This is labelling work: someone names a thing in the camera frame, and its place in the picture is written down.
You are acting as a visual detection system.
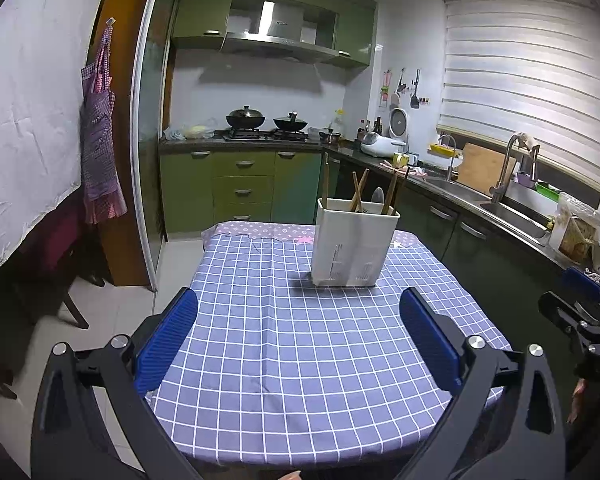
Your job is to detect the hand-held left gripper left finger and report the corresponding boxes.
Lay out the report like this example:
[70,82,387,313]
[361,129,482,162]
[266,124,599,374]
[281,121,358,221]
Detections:
[30,287,203,480]

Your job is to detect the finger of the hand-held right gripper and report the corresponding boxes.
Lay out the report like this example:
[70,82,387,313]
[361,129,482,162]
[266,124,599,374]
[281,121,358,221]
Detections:
[560,266,600,311]
[537,290,600,346]

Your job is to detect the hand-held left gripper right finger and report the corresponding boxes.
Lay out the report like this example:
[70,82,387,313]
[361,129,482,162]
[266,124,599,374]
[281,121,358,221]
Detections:
[380,287,568,480]

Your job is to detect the white plastic utensil holder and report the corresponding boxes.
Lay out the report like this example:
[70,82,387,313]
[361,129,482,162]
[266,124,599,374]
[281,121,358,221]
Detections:
[310,197,402,288]

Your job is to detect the bunch of wooden chopsticks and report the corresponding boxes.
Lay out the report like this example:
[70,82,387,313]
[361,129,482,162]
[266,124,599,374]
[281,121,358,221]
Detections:
[321,152,406,213]

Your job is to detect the person's right hand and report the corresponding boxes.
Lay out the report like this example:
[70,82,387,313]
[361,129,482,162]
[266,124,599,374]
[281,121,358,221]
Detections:
[567,377,589,423]

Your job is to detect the clear plastic bag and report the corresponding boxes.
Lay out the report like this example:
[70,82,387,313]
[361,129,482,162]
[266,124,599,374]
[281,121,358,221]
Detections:
[549,191,600,264]

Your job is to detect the dark side kitchen cabinets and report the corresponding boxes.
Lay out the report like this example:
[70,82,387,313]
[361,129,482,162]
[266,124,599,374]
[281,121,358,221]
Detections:
[325,155,583,351]

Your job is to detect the steel sink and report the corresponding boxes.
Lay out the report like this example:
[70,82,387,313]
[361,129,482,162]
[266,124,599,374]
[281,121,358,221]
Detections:
[424,176,552,243]

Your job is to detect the blue checked tablecloth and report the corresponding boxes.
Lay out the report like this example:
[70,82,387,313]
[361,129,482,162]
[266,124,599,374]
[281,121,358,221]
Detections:
[147,232,513,471]

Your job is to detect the purple patterned cloth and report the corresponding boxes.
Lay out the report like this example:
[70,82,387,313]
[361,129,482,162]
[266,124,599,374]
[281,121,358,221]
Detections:
[201,220,422,252]

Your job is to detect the tall steel faucet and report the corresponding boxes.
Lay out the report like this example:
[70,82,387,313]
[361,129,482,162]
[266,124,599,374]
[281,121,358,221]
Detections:
[489,131,541,204]

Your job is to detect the green drawer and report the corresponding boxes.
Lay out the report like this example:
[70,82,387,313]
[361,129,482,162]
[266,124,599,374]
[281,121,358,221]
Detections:
[214,152,276,177]
[214,203,274,224]
[214,176,275,204]

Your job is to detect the dark red chair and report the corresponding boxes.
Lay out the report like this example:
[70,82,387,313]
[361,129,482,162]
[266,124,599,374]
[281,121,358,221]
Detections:
[7,192,108,332]

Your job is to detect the wooden cutting board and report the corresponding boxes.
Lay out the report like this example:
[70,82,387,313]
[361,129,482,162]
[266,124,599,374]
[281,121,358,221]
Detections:
[456,142,519,194]

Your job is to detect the green lower kitchen cabinet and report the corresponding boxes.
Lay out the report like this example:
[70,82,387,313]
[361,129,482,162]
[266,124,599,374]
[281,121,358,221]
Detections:
[158,149,327,236]

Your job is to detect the pink cloth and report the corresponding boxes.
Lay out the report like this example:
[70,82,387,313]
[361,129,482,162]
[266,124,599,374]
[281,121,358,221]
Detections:
[382,160,432,179]

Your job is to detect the small steel faucet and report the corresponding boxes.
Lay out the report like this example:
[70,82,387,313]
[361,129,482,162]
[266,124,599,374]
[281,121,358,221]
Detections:
[437,134,460,182]

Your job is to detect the white rice cooker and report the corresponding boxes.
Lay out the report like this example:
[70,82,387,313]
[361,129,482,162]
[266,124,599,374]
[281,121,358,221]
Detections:
[361,132,409,157]

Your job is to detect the purple checked apron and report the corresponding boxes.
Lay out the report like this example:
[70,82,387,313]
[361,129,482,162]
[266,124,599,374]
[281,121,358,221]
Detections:
[80,25,129,226]

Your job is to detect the dark kitchen countertop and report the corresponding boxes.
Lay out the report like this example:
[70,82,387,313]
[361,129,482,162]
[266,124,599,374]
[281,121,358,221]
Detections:
[158,137,598,271]

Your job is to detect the sliding glass door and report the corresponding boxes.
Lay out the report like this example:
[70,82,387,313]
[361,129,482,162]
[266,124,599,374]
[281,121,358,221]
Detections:
[130,0,178,292]

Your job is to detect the plastic bag with food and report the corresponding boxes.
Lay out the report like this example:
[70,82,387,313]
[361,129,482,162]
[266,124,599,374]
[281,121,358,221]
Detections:
[164,121,217,141]

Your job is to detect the white window blind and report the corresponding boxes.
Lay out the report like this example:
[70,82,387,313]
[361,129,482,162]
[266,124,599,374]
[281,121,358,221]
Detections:
[436,0,600,194]

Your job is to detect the group of dark sauce bottles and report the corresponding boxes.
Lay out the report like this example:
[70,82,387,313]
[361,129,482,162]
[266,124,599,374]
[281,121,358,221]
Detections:
[356,116,384,142]

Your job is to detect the black gas stove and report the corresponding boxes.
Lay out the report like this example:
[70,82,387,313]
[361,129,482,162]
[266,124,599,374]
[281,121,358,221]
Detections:
[222,128,311,142]

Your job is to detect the black wok with lid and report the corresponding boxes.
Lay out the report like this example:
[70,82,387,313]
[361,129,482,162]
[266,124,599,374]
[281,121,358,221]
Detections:
[225,105,267,132]

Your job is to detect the black open wok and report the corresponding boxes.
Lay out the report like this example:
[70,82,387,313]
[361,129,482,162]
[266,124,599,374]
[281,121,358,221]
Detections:
[272,109,310,134]

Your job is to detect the hanging kitchen tools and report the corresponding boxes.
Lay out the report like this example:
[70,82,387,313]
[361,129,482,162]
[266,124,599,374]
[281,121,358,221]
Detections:
[379,67,424,111]

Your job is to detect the white hanging sheet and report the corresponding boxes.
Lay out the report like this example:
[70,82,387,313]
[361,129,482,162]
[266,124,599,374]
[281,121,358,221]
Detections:
[0,0,148,269]

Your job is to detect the steel range hood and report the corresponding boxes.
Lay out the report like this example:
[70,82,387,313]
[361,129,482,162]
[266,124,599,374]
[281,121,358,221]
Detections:
[220,0,342,64]

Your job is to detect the green upper kitchen cabinets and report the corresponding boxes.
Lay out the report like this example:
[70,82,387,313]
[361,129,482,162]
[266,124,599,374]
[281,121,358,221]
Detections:
[171,0,379,69]

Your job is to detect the brown wooden door frame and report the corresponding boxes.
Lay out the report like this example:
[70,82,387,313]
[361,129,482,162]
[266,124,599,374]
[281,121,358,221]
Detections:
[97,0,161,288]

